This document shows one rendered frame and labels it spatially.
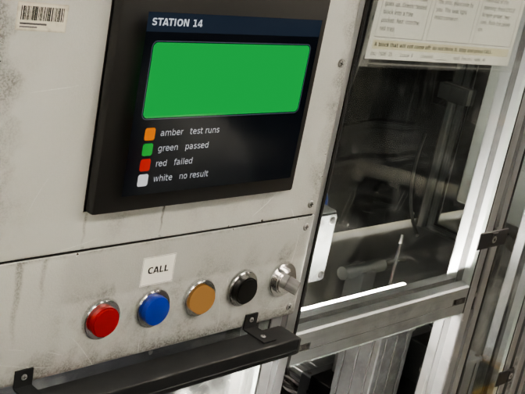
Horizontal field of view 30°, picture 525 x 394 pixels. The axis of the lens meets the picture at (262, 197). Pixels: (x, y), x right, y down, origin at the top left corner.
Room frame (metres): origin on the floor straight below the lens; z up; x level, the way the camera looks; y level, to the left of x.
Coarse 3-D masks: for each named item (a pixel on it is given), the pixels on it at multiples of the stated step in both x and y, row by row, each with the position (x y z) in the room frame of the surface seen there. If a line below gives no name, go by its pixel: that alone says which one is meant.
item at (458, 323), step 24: (336, 120) 1.03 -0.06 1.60; (504, 168) 1.31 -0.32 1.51; (504, 216) 1.34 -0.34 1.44; (312, 240) 1.04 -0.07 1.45; (480, 264) 1.32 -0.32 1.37; (480, 288) 1.33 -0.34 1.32; (432, 336) 1.34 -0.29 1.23; (456, 336) 1.31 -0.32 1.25; (432, 360) 1.33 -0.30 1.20; (264, 384) 1.02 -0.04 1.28; (456, 384) 1.34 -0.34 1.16
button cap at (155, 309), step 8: (152, 296) 0.85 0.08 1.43; (160, 296) 0.86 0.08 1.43; (152, 304) 0.85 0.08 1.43; (160, 304) 0.85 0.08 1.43; (168, 304) 0.86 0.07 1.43; (144, 312) 0.84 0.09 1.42; (152, 312) 0.85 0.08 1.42; (160, 312) 0.86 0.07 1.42; (168, 312) 0.86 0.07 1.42; (144, 320) 0.85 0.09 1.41; (152, 320) 0.85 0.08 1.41; (160, 320) 0.86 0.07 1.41
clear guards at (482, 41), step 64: (384, 0) 1.06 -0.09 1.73; (448, 0) 1.15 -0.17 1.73; (512, 0) 1.25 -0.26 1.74; (384, 64) 1.08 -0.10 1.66; (448, 64) 1.17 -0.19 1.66; (512, 64) 1.28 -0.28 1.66; (384, 128) 1.10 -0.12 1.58; (448, 128) 1.20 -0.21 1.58; (512, 128) 1.31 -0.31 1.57; (384, 192) 1.12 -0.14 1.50; (448, 192) 1.22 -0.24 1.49; (512, 192) 1.35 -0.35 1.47; (320, 256) 1.05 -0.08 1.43; (384, 256) 1.15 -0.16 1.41; (448, 256) 1.25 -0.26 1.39; (512, 256) 1.38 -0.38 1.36; (320, 320) 1.07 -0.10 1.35; (384, 320) 1.17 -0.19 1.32; (512, 320) 1.43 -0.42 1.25; (256, 384) 1.01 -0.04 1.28
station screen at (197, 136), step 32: (160, 32) 0.80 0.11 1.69; (192, 32) 0.83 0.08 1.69; (224, 32) 0.85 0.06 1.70; (256, 32) 0.88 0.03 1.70; (288, 32) 0.91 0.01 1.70; (160, 128) 0.81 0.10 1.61; (192, 128) 0.84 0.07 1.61; (224, 128) 0.87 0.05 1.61; (256, 128) 0.90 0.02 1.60; (288, 128) 0.93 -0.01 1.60; (128, 160) 0.79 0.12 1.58; (160, 160) 0.82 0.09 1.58; (192, 160) 0.84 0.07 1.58; (224, 160) 0.87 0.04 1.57; (256, 160) 0.91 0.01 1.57; (288, 160) 0.94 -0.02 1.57; (128, 192) 0.79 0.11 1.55
